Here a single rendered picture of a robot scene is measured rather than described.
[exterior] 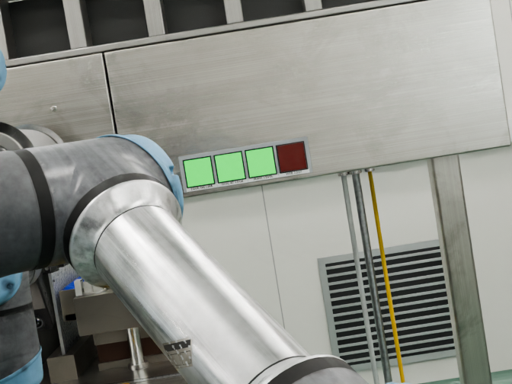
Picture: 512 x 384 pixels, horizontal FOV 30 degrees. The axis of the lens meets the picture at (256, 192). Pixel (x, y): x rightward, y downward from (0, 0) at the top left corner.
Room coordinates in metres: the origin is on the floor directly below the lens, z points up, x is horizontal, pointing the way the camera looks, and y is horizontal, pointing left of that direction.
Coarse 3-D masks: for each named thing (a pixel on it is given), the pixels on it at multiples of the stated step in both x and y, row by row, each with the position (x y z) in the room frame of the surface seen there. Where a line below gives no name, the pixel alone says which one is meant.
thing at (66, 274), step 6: (60, 270) 1.58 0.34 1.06; (66, 270) 1.63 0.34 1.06; (72, 270) 1.68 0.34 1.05; (54, 276) 1.54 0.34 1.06; (60, 276) 1.58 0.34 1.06; (66, 276) 1.62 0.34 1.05; (72, 276) 1.67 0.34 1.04; (78, 276) 1.72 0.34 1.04; (54, 282) 1.53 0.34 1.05; (60, 282) 1.57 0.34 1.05; (66, 282) 1.61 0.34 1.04; (54, 288) 1.52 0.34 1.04; (60, 288) 1.56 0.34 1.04; (54, 294) 1.52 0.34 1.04; (54, 300) 1.52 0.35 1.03
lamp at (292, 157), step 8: (296, 144) 1.82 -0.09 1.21; (280, 152) 1.82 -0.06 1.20; (288, 152) 1.82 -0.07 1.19; (296, 152) 1.82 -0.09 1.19; (304, 152) 1.82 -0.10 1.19; (280, 160) 1.82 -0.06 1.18; (288, 160) 1.82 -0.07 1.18; (296, 160) 1.82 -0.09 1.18; (304, 160) 1.82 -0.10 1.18; (280, 168) 1.83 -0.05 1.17; (288, 168) 1.82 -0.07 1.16; (296, 168) 1.82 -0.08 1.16
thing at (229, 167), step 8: (240, 152) 1.83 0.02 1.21; (216, 160) 1.83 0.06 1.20; (224, 160) 1.83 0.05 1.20; (232, 160) 1.83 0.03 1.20; (240, 160) 1.83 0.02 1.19; (224, 168) 1.83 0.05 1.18; (232, 168) 1.83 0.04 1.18; (240, 168) 1.83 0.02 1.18; (224, 176) 1.83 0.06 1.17; (232, 176) 1.83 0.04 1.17; (240, 176) 1.83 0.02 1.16
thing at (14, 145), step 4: (0, 136) 1.50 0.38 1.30; (4, 136) 1.50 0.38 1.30; (8, 136) 1.50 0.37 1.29; (0, 140) 1.50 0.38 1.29; (4, 140) 1.50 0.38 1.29; (8, 140) 1.50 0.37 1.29; (12, 140) 1.50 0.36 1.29; (0, 144) 1.50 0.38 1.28; (4, 144) 1.50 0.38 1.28; (8, 144) 1.50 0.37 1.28; (12, 144) 1.50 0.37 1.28; (16, 144) 1.50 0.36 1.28; (8, 148) 1.50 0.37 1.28; (12, 148) 1.50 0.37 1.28; (16, 148) 1.50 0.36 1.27; (20, 148) 1.50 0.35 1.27
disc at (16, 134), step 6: (0, 126) 1.51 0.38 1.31; (6, 126) 1.51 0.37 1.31; (12, 126) 1.51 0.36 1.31; (0, 132) 1.51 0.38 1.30; (6, 132) 1.51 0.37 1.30; (12, 132) 1.51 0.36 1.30; (18, 132) 1.51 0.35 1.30; (12, 138) 1.51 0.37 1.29; (18, 138) 1.51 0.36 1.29; (24, 138) 1.51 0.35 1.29; (24, 144) 1.51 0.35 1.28; (30, 144) 1.51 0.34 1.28
